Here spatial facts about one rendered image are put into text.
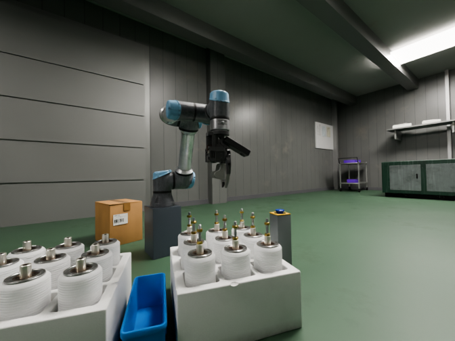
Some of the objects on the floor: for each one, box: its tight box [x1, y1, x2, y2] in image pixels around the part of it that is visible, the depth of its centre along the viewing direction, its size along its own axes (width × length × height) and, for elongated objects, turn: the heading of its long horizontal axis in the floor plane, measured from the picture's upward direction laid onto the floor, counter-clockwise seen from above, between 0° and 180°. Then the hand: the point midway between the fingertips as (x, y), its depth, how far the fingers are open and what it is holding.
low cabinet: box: [381, 158, 455, 201], centre depth 397 cm, size 170×155×70 cm
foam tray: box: [170, 246, 302, 341], centre depth 79 cm, size 39×39×18 cm
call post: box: [269, 213, 292, 265], centre depth 96 cm, size 7×7×31 cm
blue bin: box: [120, 273, 167, 341], centre depth 65 cm, size 30×11×12 cm
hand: (225, 184), depth 80 cm, fingers open, 3 cm apart
